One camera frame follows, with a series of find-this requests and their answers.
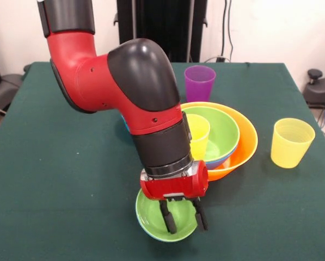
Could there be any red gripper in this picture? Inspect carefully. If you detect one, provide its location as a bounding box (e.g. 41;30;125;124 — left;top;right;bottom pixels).
139;160;210;235

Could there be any small green bowl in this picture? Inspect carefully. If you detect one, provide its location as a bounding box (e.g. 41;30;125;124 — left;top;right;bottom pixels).
135;187;200;243

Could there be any large blue bowl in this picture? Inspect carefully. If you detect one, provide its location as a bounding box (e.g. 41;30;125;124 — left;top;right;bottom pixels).
205;145;240;171

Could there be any opaque yellow cup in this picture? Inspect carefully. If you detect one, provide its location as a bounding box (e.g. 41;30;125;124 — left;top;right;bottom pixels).
186;114;211;160

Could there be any large green bowl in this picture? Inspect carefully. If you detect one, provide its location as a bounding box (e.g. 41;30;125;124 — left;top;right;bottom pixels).
181;106;240;162

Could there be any small cyan bowl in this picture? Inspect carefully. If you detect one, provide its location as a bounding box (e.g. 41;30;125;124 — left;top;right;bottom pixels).
139;225;198;244

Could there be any dark green tablecloth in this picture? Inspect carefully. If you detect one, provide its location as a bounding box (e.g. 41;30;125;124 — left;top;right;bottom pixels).
0;61;325;261

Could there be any large orange bowl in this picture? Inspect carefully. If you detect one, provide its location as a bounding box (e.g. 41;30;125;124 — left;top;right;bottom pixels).
178;102;259;182

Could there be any small ribbed blue bowl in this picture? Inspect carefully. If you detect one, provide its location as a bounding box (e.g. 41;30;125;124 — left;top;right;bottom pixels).
121;114;131;135

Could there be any translucent yellow-green cup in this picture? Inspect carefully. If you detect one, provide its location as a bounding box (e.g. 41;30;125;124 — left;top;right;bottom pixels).
270;117;316;169

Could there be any purple cup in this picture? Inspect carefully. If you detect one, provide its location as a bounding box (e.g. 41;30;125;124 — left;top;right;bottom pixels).
184;65;217;103

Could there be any dark grey base foot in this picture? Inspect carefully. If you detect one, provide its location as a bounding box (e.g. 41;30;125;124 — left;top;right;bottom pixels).
303;69;325;109
0;73;24;115

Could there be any black wall cable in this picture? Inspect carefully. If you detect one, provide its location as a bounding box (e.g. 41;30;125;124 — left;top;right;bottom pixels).
220;0;235;62

